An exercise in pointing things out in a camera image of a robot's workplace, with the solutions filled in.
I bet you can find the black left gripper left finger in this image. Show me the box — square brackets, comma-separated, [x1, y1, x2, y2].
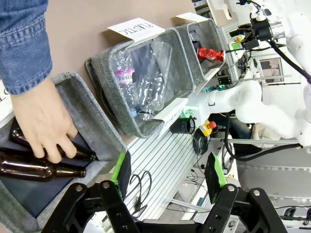
[42, 150, 137, 233]

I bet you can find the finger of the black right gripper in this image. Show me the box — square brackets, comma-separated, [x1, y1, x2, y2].
[239, 39, 261, 50]
[229, 23, 253, 38]

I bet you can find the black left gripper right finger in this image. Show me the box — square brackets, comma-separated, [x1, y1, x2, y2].
[199, 152, 289, 233]

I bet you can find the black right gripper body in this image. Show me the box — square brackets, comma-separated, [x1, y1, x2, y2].
[250, 17, 272, 42]

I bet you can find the crushed red can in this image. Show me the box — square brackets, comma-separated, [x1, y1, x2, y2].
[196, 47, 226, 63]

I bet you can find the brown glass bottle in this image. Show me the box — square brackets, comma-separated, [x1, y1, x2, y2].
[8, 118, 98, 162]
[0, 152, 87, 183]

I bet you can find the clear capless plastic bottle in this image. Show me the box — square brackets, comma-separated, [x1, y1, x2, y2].
[132, 40, 173, 121]

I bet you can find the plastic bottle with blue cap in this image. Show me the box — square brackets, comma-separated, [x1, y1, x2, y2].
[109, 50, 139, 118]

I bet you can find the person right forearm denim sleeve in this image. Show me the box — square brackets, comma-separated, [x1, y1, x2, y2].
[0, 0, 53, 96]

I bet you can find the grey fabric can basket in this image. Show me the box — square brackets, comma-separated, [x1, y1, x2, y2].
[174, 18, 228, 86]

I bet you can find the small can basket card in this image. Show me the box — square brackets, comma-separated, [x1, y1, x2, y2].
[175, 12, 209, 24]

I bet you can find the large white CAN label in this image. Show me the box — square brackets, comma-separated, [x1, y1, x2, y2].
[194, 67, 221, 96]

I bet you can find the grey fabric bottle basket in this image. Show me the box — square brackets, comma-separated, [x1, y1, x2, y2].
[0, 71, 128, 233]

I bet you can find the small plastic basket card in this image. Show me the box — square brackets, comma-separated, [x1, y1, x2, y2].
[106, 17, 166, 42]

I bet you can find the grey fabric plastic basket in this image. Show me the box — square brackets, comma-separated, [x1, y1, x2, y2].
[85, 27, 196, 139]

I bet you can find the small bottle basket card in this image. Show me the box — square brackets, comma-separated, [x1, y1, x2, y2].
[0, 79, 16, 127]

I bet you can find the person right hand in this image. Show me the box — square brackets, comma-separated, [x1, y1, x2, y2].
[10, 77, 79, 164]

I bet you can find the aluminium profile bench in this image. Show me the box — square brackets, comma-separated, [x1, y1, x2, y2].
[122, 131, 234, 224]

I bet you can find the yellow emergency stop button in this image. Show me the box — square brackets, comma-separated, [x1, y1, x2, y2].
[197, 120, 218, 137]

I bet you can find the black cylindrical cup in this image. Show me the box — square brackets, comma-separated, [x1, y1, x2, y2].
[169, 117, 196, 135]

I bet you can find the large white PLASTIC label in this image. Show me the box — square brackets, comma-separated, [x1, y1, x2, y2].
[153, 98, 189, 140]

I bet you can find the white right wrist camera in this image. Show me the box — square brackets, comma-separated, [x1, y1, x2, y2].
[250, 8, 272, 22]

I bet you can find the thin black looped cable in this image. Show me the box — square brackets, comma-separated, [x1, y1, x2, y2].
[126, 170, 153, 216]

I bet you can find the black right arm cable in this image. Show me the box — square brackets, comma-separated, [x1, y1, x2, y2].
[268, 39, 311, 84]

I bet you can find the black cable bundle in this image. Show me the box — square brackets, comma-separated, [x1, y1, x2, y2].
[192, 132, 210, 155]

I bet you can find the long black base cable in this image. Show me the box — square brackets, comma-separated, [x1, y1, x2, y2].
[222, 112, 303, 162]

